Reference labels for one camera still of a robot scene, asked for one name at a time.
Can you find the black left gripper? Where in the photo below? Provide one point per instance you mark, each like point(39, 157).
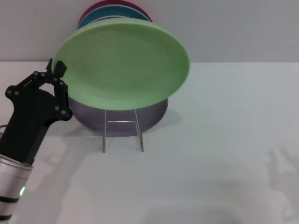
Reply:
point(28, 126)

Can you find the light green plate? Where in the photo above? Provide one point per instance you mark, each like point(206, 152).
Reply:
point(121, 65)

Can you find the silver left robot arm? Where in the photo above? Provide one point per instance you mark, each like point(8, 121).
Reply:
point(11, 182)

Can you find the purple plate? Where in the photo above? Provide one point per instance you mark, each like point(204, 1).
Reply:
point(121, 123)

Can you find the grey lavender plate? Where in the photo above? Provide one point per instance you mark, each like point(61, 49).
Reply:
point(109, 17)

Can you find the maroon plate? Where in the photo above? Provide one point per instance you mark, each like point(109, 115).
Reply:
point(98, 4)

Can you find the teal plate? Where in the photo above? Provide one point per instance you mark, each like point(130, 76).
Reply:
point(112, 11)

